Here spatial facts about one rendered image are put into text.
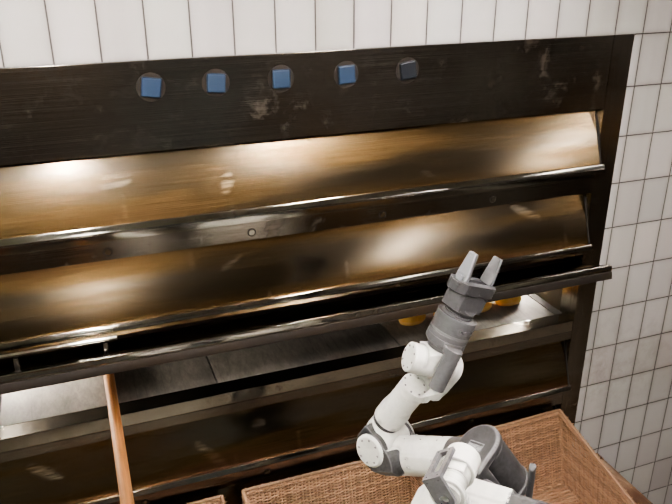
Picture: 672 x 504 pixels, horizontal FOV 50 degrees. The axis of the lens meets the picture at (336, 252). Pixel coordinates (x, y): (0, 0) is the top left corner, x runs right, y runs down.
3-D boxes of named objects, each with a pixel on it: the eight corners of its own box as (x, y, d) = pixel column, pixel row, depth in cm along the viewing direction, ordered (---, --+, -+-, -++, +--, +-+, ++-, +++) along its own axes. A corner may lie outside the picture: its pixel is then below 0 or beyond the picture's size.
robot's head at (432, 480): (481, 479, 128) (460, 444, 127) (469, 511, 121) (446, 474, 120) (452, 487, 131) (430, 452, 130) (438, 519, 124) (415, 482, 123)
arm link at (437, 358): (460, 327, 159) (438, 371, 162) (417, 314, 155) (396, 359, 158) (480, 351, 148) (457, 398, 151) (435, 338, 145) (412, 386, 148)
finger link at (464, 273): (480, 256, 145) (467, 283, 147) (469, 249, 147) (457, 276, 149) (476, 255, 144) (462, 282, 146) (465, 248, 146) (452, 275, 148)
